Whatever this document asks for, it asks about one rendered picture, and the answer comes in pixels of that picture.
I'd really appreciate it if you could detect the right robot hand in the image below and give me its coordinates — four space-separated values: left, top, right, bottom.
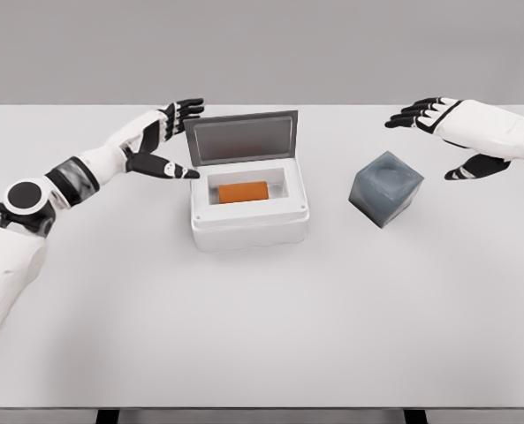
384 96 513 181

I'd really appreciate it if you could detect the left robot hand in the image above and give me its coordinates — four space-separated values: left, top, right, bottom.
105 97 205 181

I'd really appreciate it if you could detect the grey box lid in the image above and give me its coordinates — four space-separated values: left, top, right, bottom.
183 109 300 167

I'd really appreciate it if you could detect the grey cube with dent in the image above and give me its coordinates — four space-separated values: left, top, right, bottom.
348 150 423 229

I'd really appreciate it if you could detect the orange block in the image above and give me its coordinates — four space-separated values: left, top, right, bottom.
217 179 269 205

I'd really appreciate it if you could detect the white box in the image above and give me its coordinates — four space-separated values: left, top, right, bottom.
189 155 311 254

